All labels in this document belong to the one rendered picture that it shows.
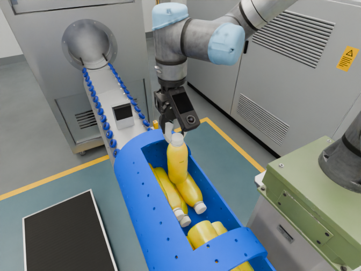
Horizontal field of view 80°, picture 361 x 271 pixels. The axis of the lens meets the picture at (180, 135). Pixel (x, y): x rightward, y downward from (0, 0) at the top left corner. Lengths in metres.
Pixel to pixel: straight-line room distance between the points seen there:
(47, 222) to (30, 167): 0.84
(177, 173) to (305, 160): 0.38
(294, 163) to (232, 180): 1.54
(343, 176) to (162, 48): 0.52
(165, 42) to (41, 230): 1.73
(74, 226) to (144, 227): 1.32
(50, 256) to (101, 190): 0.65
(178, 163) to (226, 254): 0.30
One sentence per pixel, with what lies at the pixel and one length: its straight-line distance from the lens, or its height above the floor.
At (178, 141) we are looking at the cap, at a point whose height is 1.27.
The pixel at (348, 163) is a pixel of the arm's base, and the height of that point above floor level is 1.32.
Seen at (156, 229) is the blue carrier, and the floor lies 1.20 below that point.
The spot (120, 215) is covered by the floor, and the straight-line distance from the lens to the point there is 1.99.
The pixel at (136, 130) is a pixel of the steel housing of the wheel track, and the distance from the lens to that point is 1.23.
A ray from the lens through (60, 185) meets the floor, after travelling 2.37.
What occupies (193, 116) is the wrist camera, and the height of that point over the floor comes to 1.39.
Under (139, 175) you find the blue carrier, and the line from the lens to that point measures 0.65.
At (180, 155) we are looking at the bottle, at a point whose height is 1.22.
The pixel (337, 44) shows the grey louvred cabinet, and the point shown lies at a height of 1.21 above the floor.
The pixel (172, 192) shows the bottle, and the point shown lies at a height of 1.09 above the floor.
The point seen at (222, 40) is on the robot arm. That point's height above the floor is 1.58.
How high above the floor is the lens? 1.72
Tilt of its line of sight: 43 degrees down
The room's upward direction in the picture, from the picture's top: straight up
